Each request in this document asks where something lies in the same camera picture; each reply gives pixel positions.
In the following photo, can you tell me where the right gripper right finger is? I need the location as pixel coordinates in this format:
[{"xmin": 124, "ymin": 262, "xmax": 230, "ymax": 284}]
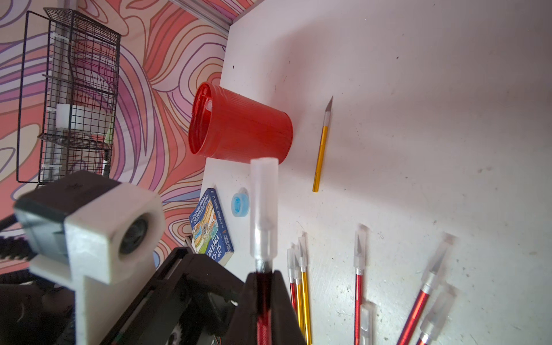
[{"xmin": 270, "ymin": 270, "xmax": 306, "ymax": 345}]

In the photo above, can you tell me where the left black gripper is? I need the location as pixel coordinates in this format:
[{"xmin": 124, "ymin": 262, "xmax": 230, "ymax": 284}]
[{"xmin": 102, "ymin": 247, "xmax": 244, "ymax": 344}]

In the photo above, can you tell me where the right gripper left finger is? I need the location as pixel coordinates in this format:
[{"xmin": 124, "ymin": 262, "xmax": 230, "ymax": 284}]
[{"xmin": 222, "ymin": 273, "xmax": 258, "ymax": 345}]

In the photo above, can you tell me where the clear protective cap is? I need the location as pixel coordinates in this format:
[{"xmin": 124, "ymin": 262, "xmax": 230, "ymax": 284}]
[{"xmin": 359, "ymin": 302, "xmax": 375, "ymax": 345}]

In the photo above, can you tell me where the gold carving knife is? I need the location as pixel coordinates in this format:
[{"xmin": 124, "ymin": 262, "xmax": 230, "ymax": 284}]
[
  {"xmin": 312, "ymin": 97, "xmax": 333, "ymax": 193},
  {"xmin": 298, "ymin": 233, "xmax": 313, "ymax": 345},
  {"xmin": 293, "ymin": 253, "xmax": 306, "ymax": 336}
]

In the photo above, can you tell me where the red carving knife short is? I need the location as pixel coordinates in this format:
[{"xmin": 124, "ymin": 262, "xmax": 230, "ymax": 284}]
[{"xmin": 416, "ymin": 283, "xmax": 459, "ymax": 345}]

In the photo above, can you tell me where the treehouse storey book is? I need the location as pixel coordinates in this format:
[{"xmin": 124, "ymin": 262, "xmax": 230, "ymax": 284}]
[{"xmin": 189, "ymin": 188, "xmax": 234, "ymax": 266}]

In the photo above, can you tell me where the blue tape roll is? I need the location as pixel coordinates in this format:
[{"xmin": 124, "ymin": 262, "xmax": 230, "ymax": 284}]
[{"xmin": 231, "ymin": 188, "xmax": 250, "ymax": 218}]

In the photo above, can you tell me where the red pen cup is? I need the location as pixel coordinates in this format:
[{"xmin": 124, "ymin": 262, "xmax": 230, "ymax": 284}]
[{"xmin": 188, "ymin": 82, "xmax": 293, "ymax": 163}]

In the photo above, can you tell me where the black wire basket left wall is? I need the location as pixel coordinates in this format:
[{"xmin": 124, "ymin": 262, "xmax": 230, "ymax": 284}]
[{"xmin": 16, "ymin": 7, "xmax": 122, "ymax": 187}]

